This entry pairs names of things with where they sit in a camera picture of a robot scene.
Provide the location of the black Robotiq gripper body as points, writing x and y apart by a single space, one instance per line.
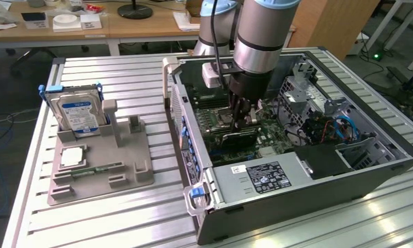
248 85

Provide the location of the Nvidia graphics card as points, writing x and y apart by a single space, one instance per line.
239 139

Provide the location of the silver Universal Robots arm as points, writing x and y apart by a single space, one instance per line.
261 31

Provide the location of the metal socket cover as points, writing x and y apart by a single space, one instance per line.
260 104

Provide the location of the CPU socket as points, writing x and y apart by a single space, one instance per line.
224 116

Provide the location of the dark labelled RAM stick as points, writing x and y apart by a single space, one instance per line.
217 134

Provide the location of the green motherboard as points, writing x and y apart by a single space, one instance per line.
272 134

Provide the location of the metal disk bay cage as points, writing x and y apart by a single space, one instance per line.
296 98

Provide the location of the black power connector bundle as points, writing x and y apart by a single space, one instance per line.
311 129

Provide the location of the grey power supply unit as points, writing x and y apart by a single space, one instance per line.
233 186

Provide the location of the white paper stack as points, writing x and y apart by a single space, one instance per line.
185 22

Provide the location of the blue case latch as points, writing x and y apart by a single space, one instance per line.
196 193

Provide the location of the brown cardboard box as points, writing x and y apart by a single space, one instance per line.
192 6

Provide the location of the wooden cabinet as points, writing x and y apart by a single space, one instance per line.
337 25

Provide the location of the wooden desk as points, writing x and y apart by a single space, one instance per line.
141 25

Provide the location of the open black PC case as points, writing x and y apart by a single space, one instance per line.
296 206

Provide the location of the green indicator light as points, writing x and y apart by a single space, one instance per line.
376 55

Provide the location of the grey parts rack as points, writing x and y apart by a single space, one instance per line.
103 155

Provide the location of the black round lamp base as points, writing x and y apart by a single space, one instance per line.
133 11

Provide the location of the hard disk in blue caddy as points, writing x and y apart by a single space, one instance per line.
77 113

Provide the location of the green RAM stick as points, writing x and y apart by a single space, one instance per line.
89 171

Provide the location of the silver CPU chip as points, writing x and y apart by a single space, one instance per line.
71 157

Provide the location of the plain white labelled box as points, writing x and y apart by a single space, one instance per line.
91 22

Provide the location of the red packet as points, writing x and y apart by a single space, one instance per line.
95 8

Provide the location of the black office chair base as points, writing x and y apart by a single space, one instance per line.
31 55

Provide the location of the white box with dark top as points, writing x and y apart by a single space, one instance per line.
36 23

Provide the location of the grey cup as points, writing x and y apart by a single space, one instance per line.
36 3

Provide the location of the white paper note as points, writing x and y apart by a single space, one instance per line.
3 26

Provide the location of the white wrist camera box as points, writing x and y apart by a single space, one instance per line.
211 76

